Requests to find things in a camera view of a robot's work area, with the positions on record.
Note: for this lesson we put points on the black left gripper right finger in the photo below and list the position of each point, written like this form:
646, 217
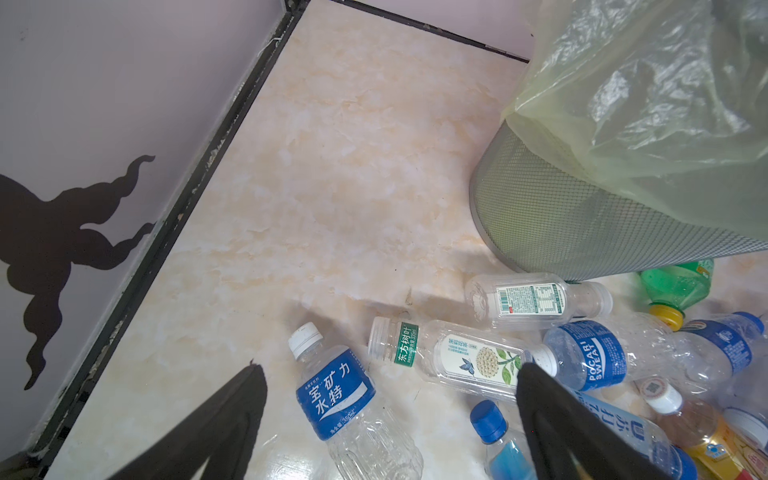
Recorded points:
566, 441

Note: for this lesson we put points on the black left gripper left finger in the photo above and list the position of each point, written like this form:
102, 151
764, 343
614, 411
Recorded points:
217, 439

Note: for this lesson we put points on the clear bottle pink blue label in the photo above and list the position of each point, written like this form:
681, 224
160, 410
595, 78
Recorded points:
507, 456

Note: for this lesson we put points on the clear bottle green leaf label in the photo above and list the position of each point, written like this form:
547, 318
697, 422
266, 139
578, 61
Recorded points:
470, 360

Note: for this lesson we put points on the clear bottle blue white label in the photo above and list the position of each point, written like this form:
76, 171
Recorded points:
347, 412

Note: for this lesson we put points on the clear bottle blue label cap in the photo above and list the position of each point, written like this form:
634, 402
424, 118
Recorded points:
715, 350

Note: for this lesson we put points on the tall clear purple-tint bottle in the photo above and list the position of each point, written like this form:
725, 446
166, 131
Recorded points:
743, 402

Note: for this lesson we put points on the grey mesh waste bin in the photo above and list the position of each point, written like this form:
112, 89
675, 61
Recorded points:
536, 218

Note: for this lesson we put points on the green plastic bin liner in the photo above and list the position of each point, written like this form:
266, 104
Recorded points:
660, 102

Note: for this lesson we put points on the clear bottle blue text label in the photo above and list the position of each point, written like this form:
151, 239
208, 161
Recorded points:
644, 436

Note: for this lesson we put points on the Pocari Sweat clear bottle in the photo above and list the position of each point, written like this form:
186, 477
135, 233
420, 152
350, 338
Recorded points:
588, 354

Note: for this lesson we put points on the yellow red label bottle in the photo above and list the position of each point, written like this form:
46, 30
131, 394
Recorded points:
702, 432

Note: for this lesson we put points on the clear bottle green white label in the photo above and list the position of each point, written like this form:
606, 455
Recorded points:
534, 301

